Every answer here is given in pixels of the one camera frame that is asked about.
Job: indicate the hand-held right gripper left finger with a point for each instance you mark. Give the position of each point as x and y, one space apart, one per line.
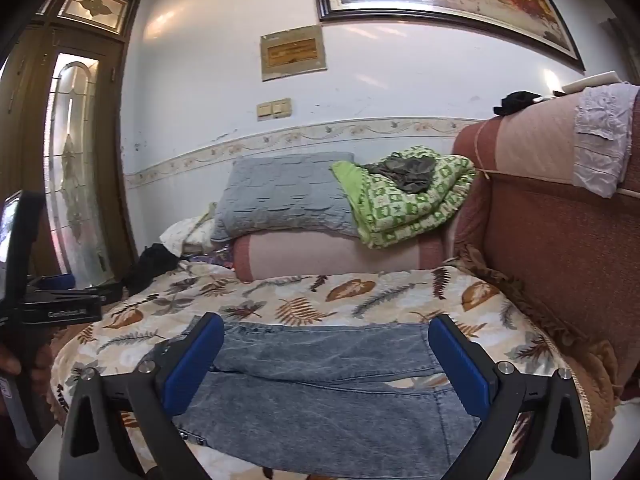
192 360

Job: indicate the green patterned folded quilt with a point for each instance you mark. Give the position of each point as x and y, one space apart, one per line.
400 215

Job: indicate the wooden stained glass door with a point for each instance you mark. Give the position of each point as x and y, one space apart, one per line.
35 110

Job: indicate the dark crumpled cloth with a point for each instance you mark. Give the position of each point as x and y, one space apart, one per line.
405 172

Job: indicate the flat white board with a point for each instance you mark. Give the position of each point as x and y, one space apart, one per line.
590 83

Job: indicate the leaf print blanket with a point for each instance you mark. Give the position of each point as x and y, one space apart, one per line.
350 295

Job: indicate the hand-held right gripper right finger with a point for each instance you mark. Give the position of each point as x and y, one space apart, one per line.
457 360

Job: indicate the white floral cloth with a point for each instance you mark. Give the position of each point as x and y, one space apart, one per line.
187 232

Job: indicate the purple patterned cloth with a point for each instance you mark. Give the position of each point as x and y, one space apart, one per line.
225 258

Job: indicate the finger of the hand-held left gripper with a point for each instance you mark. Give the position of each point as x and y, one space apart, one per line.
100 290
56 281

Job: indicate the grey quilted pillow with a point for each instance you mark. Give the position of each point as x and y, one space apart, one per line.
280 195

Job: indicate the small black cloth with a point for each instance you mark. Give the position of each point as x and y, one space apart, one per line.
517 101

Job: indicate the white lace cloth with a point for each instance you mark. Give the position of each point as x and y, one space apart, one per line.
600 135

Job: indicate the person's left hand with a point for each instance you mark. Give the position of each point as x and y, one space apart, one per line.
10 360

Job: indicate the framed wall plaque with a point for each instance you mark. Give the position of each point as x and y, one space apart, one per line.
294 53

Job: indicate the blue denim pants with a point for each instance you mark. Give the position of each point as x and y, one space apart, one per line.
325 360

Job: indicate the pink and red sofa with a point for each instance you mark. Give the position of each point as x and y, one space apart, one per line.
550 260

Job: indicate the black garment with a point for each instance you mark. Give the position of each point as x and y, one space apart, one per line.
150 267

